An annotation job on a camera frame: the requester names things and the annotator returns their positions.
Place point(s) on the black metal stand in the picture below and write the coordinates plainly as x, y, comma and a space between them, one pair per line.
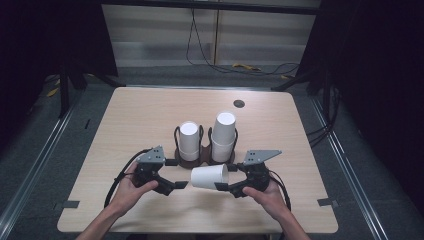
64, 93
326, 93

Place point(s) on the round dark table grommet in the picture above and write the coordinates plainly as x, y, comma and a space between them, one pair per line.
239, 103

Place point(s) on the black curtain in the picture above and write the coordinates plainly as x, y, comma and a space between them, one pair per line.
40, 36
376, 66

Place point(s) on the grey tape piece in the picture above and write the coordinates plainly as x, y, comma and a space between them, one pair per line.
70, 204
327, 201

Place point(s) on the yellow floor tape strip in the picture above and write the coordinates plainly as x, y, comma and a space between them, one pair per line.
246, 66

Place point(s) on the small yellow floor tape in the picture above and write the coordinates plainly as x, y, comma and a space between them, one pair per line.
285, 77

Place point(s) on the white paper cup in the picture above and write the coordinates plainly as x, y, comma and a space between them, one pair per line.
221, 153
208, 176
224, 128
189, 156
189, 135

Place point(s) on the dark brown double cup holder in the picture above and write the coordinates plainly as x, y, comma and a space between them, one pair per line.
204, 156

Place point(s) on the person's left hand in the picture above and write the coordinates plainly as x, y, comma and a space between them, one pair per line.
128, 196

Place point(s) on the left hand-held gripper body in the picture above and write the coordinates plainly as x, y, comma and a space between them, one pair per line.
151, 156

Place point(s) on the silver floor rail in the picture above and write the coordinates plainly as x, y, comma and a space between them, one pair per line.
36, 160
346, 160

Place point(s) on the person's right hand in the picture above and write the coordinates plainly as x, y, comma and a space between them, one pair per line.
270, 200

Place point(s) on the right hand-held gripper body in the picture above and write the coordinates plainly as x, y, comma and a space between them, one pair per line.
255, 175

